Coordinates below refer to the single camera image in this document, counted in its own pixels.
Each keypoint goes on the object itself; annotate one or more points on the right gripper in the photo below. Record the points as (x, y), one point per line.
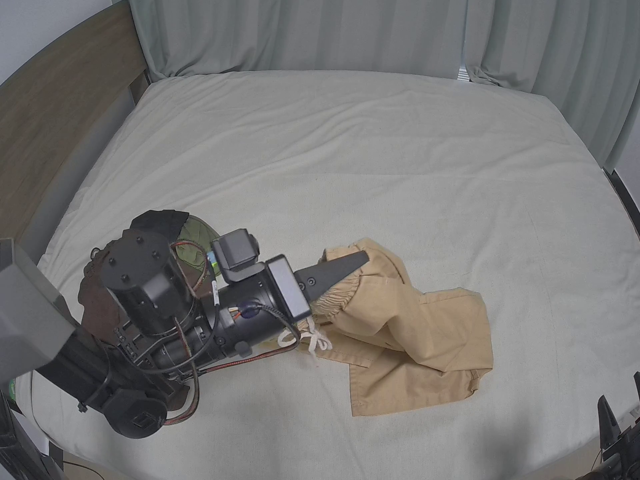
(627, 445)

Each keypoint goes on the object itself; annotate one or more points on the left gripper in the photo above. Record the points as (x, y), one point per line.
(255, 313)

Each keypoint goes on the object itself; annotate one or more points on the beige shorts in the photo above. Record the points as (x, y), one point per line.
(425, 328)

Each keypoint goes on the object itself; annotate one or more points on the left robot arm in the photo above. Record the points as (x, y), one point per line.
(135, 278)

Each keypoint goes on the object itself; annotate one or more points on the bed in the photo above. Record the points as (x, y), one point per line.
(350, 143)

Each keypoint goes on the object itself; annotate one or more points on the green garment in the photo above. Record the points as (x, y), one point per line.
(197, 230)

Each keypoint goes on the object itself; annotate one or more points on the black garment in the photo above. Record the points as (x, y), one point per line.
(160, 220)

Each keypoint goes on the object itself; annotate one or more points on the brown garment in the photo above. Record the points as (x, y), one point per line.
(91, 295)

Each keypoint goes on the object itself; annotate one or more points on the grey-green curtain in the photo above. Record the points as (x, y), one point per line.
(575, 43)
(300, 18)

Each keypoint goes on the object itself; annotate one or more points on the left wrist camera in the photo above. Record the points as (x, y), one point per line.
(237, 250)

